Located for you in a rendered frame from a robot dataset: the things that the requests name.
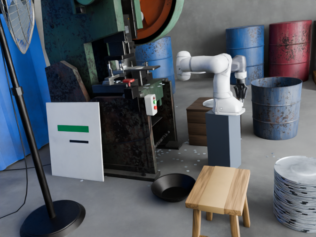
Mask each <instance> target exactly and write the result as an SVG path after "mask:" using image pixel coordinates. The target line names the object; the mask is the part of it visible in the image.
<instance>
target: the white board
mask: <svg viewBox="0 0 316 237"><path fill-rule="evenodd" d="M46 109H47V124H48V135H49V146H50V157H51V168H52V175H55V176H62V177H70V178H78V179H85V180H93V181H100V182H103V181H104V176H103V154H102V139H101V123H100V108H99V102H93V103H46Z"/></svg>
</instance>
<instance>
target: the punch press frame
mask: <svg viewBox="0 0 316 237"><path fill-rule="evenodd" d="M40 1H41V12H42V22H43V33H44V44H45V50H46V54H47V57H48V60H49V63H50V65H53V64H55V63H57V62H60V61H66V62H68V63H69V64H71V65H73V66H74V67H76V68H77V70H78V72H79V75H80V77H81V79H82V81H83V83H84V86H85V88H86V90H87V92H88V95H89V97H90V99H93V98H94V97H97V96H123V94H124V93H93V90H92V85H94V84H97V83H99V82H101V81H104V78H106V77H109V71H108V66H107V64H106V61H105V59H104V57H106V56H109V55H110V51H109V45H108V43H104V41H103V38H105V37H108V36H111V35H113V34H116V33H119V32H123V31H125V27H124V20H123V14H122V7H121V1H123V0H100V2H99V3H98V4H96V5H94V6H85V10H86V14H78V15H74V14H73V12H72V7H71V1H70V0H40ZM133 6H134V16H135V20H136V22H135V23H136V30H139V29H142V28H143V25H142V15H141V7H140V0H133ZM160 83H162V80H161V79H153V80H150V81H148V82H147V84H149V85H146V84H145V85H143V86H139V87H138V89H139V93H143V92H144V95H155V97H156V101H157V105H158V106H161V105H162V102H161V98H162V97H163V87H162V84H160ZM158 86H160V87H158ZM143 87H148V88H143ZM169 133H170V132H169V131H167V132H166V133H165V134H164V135H163V136H162V137H161V138H160V139H159V140H158V141H157V142H156V144H155V145H154V146H155V148H156V147H157V146H158V145H159V144H160V143H161V142H162V141H163V139H164V138H165V137H166V136H167V135H168V134H169Z"/></svg>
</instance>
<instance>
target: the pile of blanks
mask: <svg viewBox="0 0 316 237"><path fill-rule="evenodd" d="M273 207H274V209H273V210H274V211H273V212H274V215H275V217H276V218H277V219H278V220H279V221H280V222H281V223H282V224H283V225H285V226H287V227H289V228H291V229H293V230H296V231H300V232H303V231H304V232H306V233H316V185H305V184H301V183H295V182H291V181H289V180H287V179H284V178H283V177H281V176H280V175H278V174H277V173H276V171H275V169H274V191H273Z"/></svg>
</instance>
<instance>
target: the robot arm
mask: <svg viewBox="0 0 316 237"><path fill-rule="evenodd" d="M176 68H177V78H178V79H179V80H182V81H185V80H188V79H189V78H190V75H191V73H194V74H201V73H206V72H209V73H214V79H213V110H212V111H213V112H214V113H215V114H217V115H234V116H237V115H240V114H242V113H244V112H245V109H244V108H242V106H243V102H244V99H245V98H246V95H247V91H248V88H249V87H247V86H246V84H245V83H246V57H245V56H243V55H236V56H235V57H234V58H231V56H230V55H228V54H225V53H223V54H220V55H216V56H194V57H191V56H190V53H189V52H187V51H181V52H179V53H178V54H177V60H176ZM232 72H235V78H237V79H236V83H237V84H236V86H234V87H233V88H234V89H235V93H236V97H237V98H238V99H239V100H237V99H236V98H235V97H233V95H232V92H231V91H230V73H232ZM244 88H245V91H244Z"/></svg>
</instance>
